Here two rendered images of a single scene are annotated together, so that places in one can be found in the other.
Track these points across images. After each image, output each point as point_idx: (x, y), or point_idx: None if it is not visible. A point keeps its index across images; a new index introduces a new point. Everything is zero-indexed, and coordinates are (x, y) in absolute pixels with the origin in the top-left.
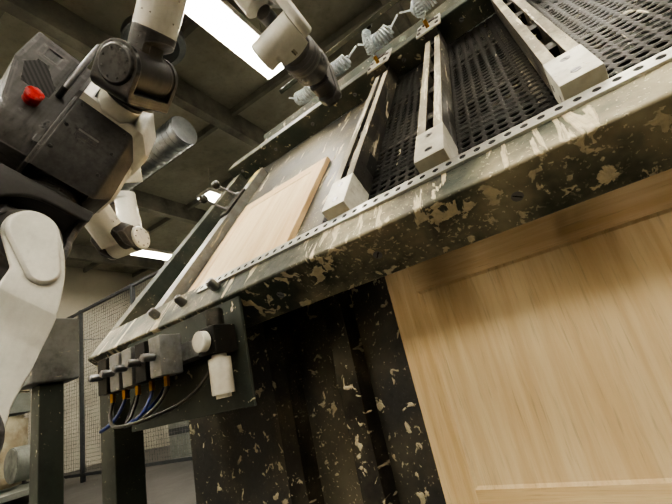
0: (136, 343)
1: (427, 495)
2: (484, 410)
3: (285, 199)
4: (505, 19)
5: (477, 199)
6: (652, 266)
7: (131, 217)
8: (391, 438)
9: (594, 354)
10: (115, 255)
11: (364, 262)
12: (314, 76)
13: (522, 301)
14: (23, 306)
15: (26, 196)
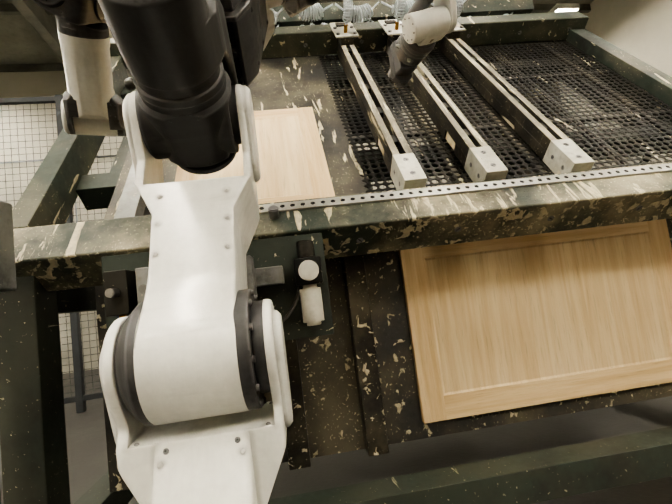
0: (125, 256)
1: (403, 404)
2: (457, 344)
3: (276, 135)
4: (477, 73)
5: (535, 213)
6: (555, 269)
7: None
8: (380, 366)
9: (522, 313)
10: (82, 130)
11: (445, 232)
12: (418, 61)
13: (491, 277)
14: (252, 202)
15: (229, 63)
